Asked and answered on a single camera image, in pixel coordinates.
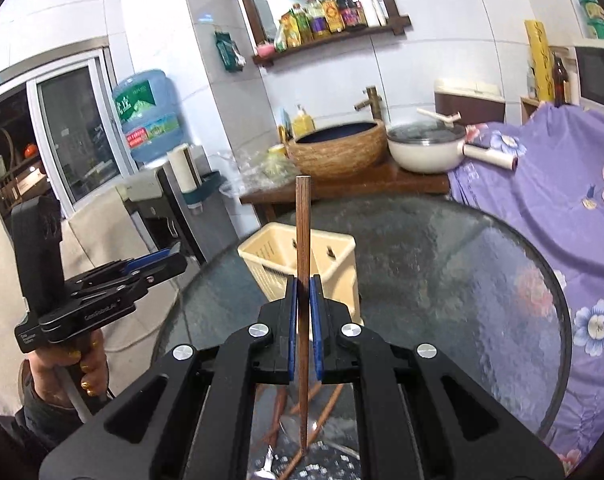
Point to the amber bottle yellow label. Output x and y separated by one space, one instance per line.
333 15

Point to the blue water jug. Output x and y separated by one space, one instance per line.
147 110

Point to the yellow cup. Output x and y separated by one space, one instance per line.
278 150

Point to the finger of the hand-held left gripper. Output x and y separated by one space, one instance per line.
144 262
167 270

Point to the dark soy sauce bottle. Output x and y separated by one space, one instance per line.
351 7

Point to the round glass table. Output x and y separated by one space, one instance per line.
431 270

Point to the brown and white rice cooker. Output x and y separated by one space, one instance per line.
469 105

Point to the grey water dispenser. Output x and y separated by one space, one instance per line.
177 220

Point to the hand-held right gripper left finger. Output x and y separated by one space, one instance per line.
292 330

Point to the aluminium sliding door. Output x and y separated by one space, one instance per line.
77 125

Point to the person's left forearm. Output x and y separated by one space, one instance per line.
37 422

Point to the light wooden rack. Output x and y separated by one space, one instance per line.
529 107

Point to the woven pattern basin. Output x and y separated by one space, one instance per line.
342 157

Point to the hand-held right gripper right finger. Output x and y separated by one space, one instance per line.
316 330

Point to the bronze faucet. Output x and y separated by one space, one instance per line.
372 102

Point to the pink bowl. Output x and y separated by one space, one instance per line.
265 49

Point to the yellow green pouch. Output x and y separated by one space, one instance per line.
289 27

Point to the clear plastic bags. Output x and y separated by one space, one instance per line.
247 170

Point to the white pot with glass lid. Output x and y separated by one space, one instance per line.
421 157

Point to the green oil bottle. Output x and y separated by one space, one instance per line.
304 25

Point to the dark wooden washstand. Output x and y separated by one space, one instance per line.
396 182

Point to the white squeeze bottle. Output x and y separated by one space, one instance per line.
376 12

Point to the yellow wrap roll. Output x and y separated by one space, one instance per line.
539 60

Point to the white rice scoop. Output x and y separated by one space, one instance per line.
434 115

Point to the yellow soap bottle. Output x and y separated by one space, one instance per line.
303 125

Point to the green hanging packet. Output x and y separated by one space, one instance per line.
228 50

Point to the brown glass bottle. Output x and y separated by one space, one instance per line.
560 82

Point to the person's left hand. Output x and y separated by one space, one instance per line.
44 375

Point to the teal paper roll holder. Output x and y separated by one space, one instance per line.
207 190

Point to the blue plastic item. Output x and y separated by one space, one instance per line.
285 122

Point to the metal spoon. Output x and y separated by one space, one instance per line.
265 465

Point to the cream plastic utensil basket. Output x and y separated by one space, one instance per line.
272 255

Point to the purple floral cloth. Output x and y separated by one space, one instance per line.
556 200

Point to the purple label oil bottle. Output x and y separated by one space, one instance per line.
318 20

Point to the white microwave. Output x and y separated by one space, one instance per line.
599 77

